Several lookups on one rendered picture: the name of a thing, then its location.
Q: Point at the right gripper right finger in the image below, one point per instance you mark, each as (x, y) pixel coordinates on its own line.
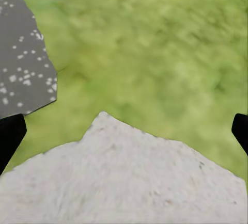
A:
(240, 130)

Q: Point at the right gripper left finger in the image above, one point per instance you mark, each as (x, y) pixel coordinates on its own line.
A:
(12, 131)

